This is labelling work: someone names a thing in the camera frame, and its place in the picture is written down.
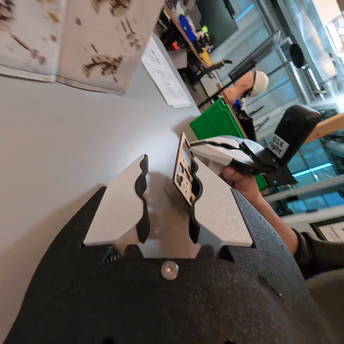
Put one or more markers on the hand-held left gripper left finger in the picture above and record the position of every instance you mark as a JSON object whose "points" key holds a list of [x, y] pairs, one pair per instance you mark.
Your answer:
{"points": [[118, 207]]}

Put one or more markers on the grey desk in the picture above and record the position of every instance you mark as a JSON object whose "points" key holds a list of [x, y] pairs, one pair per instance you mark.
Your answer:
{"points": [[67, 150]]}

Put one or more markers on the yellow box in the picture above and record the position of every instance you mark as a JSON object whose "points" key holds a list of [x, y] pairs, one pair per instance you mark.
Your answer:
{"points": [[206, 57]]}

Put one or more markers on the wooden beam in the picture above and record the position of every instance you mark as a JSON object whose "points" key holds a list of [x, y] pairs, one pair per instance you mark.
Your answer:
{"points": [[329, 126]]}

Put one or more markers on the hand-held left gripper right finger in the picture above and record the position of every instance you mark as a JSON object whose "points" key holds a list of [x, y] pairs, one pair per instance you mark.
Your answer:
{"points": [[219, 212]]}

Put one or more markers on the mannequin head bust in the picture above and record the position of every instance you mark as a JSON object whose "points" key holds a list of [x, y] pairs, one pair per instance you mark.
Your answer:
{"points": [[239, 86]]}

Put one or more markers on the person's right hand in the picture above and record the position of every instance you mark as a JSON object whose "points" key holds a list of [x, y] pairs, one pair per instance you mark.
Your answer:
{"points": [[243, 182]]}

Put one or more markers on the framed marker poster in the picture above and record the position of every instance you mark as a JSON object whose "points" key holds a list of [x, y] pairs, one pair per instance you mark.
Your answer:
{"points": [[332, 232]]}

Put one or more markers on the olive green garment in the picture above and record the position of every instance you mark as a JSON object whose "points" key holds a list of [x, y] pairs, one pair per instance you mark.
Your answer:
{"points": [[328, 303]]}

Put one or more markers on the black office chair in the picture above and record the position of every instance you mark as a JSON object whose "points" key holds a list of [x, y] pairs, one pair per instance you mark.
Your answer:
{"points": [[204, 70]]}

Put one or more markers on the blue plastic bin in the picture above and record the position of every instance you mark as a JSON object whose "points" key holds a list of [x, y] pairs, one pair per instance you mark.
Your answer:
{"points": [[188, 28]]}

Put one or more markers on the printed paper sheet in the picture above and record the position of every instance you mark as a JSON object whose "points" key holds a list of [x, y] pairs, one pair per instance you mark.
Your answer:
{"points": [[164, 75]]}

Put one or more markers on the black round disc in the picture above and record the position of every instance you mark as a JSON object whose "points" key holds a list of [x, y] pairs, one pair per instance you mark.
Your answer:
{"points": [[297, 55]]}

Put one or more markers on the long wooden workbench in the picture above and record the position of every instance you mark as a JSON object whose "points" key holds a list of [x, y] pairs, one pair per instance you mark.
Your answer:
{"points": [[185, 40]]}

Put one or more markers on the large dark screen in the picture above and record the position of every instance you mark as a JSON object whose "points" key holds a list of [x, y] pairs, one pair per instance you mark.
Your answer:
{"points": [[215, 18]]}

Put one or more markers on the white hard hat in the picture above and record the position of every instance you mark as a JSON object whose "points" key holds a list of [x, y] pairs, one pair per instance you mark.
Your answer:
{"points": [[261, 82]]}

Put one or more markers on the green plastic bin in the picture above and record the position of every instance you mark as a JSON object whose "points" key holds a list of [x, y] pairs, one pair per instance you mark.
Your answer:
{"points": [[215, 123]]}

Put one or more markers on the laser-cut wooden sheet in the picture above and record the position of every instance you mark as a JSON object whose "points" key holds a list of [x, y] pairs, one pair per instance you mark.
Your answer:
{"points": [[183, 168]]}

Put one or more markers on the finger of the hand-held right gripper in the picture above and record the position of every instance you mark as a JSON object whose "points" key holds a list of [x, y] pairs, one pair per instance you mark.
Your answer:
{"points": [[223, 140], [217, 153]]}

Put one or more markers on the black monitor on arm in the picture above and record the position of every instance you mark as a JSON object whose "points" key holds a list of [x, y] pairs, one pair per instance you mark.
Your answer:
{"points": [[255, 55]]}

